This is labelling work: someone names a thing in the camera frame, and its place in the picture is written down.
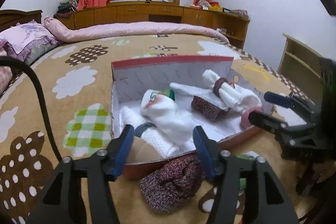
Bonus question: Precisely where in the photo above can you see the black cable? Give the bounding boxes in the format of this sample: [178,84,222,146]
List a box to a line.
[0,56,64,163]

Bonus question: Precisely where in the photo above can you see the clutter on right cabinet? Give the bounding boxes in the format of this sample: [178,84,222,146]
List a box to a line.
[189,0,249,19]

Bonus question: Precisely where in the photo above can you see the white towel with grey band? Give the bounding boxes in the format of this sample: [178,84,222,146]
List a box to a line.
[121,106,179,159]

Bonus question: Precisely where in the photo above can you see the wooden cabinet run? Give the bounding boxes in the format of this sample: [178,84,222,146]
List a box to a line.
[54,1,249,49]

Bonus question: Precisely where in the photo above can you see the clothes pile on cabinet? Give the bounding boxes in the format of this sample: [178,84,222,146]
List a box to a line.
[54,0,79,18]

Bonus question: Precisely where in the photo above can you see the white green sock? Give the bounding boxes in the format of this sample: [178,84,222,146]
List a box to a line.
[236,151,261,192]
[158,89,175,101]

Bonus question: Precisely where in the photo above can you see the wooden shelf unit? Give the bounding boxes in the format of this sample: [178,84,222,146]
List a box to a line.
[278,34,322,104]

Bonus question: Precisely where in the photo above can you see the tan plush ball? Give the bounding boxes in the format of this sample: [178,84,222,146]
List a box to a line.
[126,137,161,164]

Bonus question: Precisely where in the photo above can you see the white towel roll maroon band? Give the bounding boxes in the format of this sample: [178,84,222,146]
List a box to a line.
[170,69,262,114]

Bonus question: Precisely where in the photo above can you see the pink rolled quilt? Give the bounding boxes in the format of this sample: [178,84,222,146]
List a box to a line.
[45,17,229,44]

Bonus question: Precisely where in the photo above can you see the white sock red trim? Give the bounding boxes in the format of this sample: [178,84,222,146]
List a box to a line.
[141,89,196,146]

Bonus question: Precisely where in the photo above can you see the maroon knit item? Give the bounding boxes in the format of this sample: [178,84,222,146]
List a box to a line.
[191,96,230,122]
[139,155,205,213]

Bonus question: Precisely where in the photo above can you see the red cardboard shoe box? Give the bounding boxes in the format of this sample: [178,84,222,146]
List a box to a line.
[110,54,276,180]

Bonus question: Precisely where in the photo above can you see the purple pillow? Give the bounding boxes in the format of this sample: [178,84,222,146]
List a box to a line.
[1,20,62,65]

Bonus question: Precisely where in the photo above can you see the pink plush ball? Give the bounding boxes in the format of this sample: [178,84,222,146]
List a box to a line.
[240,106,263,129]

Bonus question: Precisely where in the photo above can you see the wooden headboard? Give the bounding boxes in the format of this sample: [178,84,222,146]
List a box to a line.
[0,9,43,31]

